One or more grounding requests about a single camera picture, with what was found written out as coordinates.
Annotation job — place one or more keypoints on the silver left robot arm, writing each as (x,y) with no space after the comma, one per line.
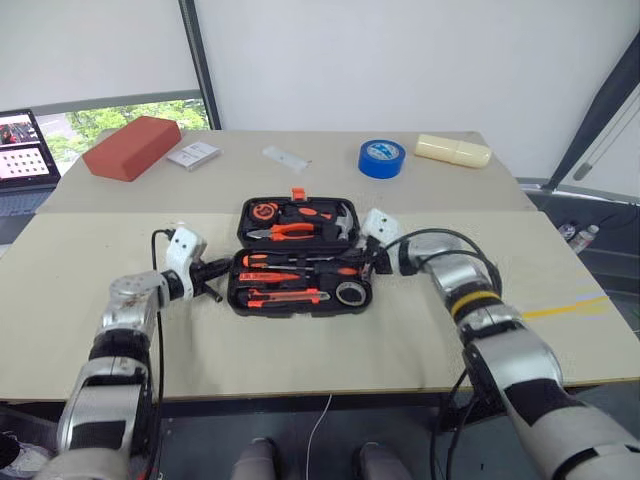
(130,310)

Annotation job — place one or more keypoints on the cream cylindrical case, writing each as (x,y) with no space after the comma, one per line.
(452,151)

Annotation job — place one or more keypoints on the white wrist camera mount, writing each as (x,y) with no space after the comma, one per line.
(180,250)
(380,225)

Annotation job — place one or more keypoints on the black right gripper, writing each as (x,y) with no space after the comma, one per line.
(380,257)

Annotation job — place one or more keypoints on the dark rounded shape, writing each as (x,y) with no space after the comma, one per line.
(256,460)

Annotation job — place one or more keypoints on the small white card box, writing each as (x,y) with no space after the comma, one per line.
(194,155)

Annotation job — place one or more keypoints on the white bottle red label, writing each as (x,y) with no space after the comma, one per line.
(584,240)

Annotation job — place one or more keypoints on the orange voltage tester pen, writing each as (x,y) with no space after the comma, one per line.
(270,276)

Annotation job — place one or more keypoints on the orange black utility knife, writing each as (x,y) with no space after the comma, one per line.
(280,297)

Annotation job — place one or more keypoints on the clear plastic bag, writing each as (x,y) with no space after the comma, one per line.
(286,158)

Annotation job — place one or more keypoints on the orange black tape measure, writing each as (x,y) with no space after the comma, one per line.
(265,211)

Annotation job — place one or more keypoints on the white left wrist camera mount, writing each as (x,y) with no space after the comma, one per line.
(180,250)

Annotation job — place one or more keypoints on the blue tape roll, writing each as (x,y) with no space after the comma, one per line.
(381,167)

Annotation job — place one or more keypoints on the open laptop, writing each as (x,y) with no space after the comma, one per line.
(25,160)

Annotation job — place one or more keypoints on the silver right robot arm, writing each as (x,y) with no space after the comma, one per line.
(515,350)

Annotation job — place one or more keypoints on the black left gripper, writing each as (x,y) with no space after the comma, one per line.
(204,274)

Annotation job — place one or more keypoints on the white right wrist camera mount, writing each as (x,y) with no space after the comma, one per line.
(380,225)

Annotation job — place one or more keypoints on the orange black screwdriver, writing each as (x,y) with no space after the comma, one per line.
(255,260)
(340,270)

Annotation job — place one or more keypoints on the dark diagonal frame beam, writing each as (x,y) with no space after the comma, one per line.
(590,120)

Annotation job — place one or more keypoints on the black window pillar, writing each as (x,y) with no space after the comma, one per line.
(200,65)

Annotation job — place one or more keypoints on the black tool case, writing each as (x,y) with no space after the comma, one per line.
(300,311)

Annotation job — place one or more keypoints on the red brick block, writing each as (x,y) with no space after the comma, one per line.
(130,147)

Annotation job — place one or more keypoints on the black table frame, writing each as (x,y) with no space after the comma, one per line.
(250,402)

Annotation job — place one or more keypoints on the purple capped small bottle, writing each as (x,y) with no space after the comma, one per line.
(569,231)

